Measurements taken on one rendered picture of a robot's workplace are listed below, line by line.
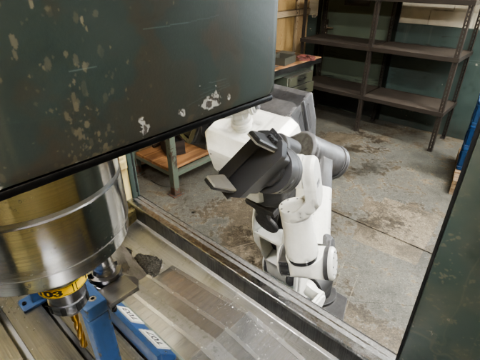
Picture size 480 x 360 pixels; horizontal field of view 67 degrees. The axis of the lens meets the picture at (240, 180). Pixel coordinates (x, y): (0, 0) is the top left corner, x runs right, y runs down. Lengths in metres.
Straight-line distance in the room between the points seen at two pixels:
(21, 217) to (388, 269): 2.51
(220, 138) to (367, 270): 1.79
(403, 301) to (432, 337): 1.47
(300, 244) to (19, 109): 0.65
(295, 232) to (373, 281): 1.83
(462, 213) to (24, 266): 0.74
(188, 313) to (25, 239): 1.02
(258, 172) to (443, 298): 0.57
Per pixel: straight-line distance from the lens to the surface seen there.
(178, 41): 0.27
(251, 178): 0.54
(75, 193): 0.31
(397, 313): 2.43
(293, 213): 0.74
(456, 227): 0.85
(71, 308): 0.45
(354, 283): 2.51
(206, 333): 1.22
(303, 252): 0.80
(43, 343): 1.14
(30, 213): 0.30
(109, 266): 0.75
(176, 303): 1.34
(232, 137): 1.03
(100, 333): 0.76
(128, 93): 0.25
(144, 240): 1.73
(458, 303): 0.95
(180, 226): 1.55
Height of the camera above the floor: 1.73
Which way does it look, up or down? 30 degrees down
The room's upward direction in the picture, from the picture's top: straight up
